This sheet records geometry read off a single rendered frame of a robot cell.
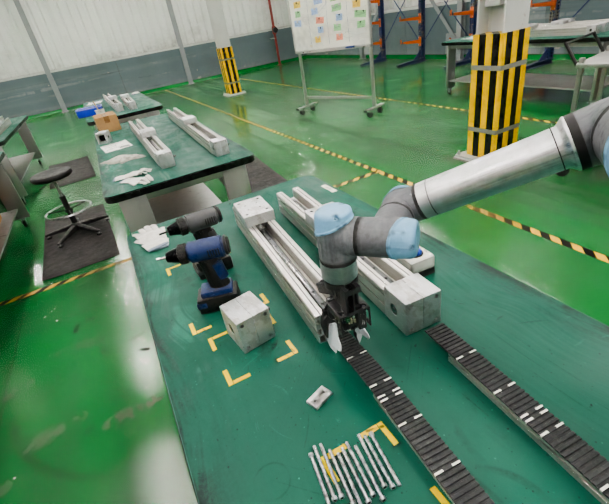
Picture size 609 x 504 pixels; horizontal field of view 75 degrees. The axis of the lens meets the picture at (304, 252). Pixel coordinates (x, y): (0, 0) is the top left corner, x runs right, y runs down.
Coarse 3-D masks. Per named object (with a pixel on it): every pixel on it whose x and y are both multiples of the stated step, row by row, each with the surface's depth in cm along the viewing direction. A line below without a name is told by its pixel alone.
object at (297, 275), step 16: (240, 224) 154; (272, 224) 140; (256, 240) 133; (272, 240) 135; (288, 240) 128; (272, 256) 121; (288, 256) 127; (304, 256) 118; (272, 272) 125; (288, 272) 112; (304, 272) 117; (320, 272) 109; (288, 288) 110; (304, 288) 104; (304, 304) 99; (320, 304) 102; (304, 320) 105; (320, 336) 99
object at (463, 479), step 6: (462, 474) 63; (468, 474) 63; (450, 480) 63; (456, 480) 62; (462, 480) 63; (468, 480) 62; (474, 480) 62; (444, 486) 62; (450, 486) 62; (456, 486) 62; (462, 486) 62; (450, 492) 61
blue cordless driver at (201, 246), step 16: (208, 240) 107; (224, 240) 107; (176, 256) 106; (192, 256) 106; (208, 256) 107; (208, 272) 111; (224, 272) 112; (208, 288) 114; (224, 288) 113; (208, 304) 113
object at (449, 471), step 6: (456, 462) 65; (444, 468) 64; (450, 468) 64; (456, 468) 64; (462, 468) 64; (438, 474) 64; (444, 474) 64; (450, 474) 63; (456, 474) 63; (438, 480) 63; (444, 480) 63
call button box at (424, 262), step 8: (416, 256) 113; (424, 256) 112; (432, 256) 112; (408, 264) 112; (416, 264) 111; (424, 264) 112; (432, 264) 113; (416, 272) 112; (424, 272) 113; (432, 272) 115
